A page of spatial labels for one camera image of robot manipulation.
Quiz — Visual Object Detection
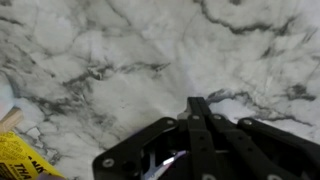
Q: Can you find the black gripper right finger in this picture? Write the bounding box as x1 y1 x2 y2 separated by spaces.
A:
199 97 320 180

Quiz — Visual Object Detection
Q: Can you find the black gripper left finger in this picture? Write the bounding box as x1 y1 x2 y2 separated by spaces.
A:
92 97 223 180

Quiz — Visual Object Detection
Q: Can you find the yellow packet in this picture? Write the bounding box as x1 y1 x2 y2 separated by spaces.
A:
0 131 66 180

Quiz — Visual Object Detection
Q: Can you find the wooden stick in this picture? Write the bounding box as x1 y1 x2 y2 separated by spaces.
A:
0 107 25 134

